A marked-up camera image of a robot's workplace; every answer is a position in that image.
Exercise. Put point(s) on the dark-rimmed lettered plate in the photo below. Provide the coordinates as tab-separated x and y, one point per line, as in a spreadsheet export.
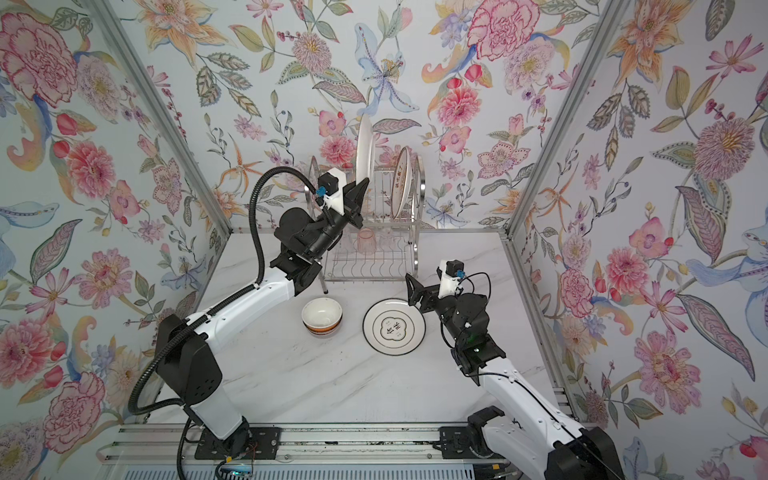
364	153

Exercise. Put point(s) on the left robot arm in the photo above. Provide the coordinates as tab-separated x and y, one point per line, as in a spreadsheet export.
187	348

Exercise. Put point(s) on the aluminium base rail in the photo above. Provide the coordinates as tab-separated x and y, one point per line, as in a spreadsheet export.
318	443

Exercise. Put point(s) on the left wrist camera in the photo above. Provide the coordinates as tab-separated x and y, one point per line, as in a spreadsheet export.
329	191

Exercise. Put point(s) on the white plate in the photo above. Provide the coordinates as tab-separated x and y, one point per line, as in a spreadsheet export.
394	328

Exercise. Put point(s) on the orange bowl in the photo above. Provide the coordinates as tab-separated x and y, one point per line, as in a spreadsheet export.
321	314

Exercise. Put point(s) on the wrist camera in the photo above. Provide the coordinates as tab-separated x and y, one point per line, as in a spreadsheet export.
451	273
329	191

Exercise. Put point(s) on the orange patterned plate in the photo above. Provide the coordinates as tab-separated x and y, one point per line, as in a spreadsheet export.
401	182

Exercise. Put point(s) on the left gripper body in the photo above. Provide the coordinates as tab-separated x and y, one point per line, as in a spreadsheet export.
347	215

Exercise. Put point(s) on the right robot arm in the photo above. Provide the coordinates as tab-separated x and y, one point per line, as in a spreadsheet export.
523	427

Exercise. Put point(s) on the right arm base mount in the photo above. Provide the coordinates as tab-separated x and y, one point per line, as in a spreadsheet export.
467	441

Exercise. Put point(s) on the pink tinted glass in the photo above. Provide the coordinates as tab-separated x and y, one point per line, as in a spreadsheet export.
366	243

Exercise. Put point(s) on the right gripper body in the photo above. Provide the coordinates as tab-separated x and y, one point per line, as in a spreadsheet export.
433	297

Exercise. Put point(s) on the clear glass right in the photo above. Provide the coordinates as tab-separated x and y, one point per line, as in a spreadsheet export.
389	240

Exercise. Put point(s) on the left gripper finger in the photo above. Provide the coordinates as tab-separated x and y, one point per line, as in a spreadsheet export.
338	222
354	195

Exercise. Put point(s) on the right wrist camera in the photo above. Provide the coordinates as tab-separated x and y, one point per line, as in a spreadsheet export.
451	273

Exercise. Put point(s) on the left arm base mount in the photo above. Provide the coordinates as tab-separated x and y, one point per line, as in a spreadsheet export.
258	443

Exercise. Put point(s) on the red floral patterned bowl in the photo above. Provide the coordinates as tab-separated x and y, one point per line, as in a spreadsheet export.
323	333

